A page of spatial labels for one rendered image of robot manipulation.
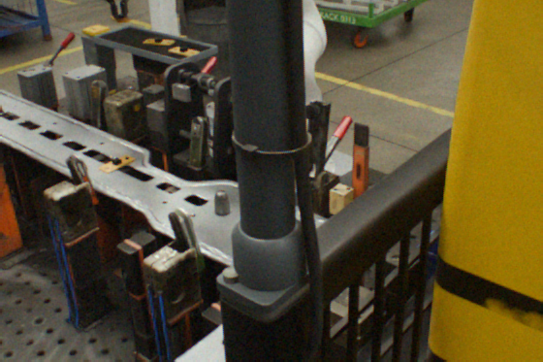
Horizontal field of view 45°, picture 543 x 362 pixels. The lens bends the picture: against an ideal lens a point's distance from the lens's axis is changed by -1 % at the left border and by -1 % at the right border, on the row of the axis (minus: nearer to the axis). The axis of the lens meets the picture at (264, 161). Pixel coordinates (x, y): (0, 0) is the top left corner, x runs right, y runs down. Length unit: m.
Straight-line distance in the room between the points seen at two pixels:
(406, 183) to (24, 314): 1.41
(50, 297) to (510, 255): 1.46
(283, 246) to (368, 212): 0.08
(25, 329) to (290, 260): 1.41
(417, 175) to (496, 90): 0.07
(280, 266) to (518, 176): 0.12
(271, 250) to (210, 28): 4.11
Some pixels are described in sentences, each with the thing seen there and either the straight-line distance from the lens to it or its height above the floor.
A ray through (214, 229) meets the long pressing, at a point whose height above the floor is 1.00.
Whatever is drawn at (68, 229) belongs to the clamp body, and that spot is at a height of 0.96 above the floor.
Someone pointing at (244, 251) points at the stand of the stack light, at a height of 1.57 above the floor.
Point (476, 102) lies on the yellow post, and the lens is 0.32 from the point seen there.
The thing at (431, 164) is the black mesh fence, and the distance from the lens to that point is 0.37.
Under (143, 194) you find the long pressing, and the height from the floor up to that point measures 1.00.
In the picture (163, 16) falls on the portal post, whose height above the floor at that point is 0.29.
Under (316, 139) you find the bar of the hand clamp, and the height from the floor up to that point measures 1.14.
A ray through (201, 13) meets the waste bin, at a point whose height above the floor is 0.59.
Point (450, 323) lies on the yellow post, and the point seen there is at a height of 1.47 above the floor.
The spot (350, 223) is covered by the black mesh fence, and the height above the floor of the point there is 1.55.
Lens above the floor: 1.72
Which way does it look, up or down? 28 degrees down
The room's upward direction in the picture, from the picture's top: 3 degrees counter-clockwise
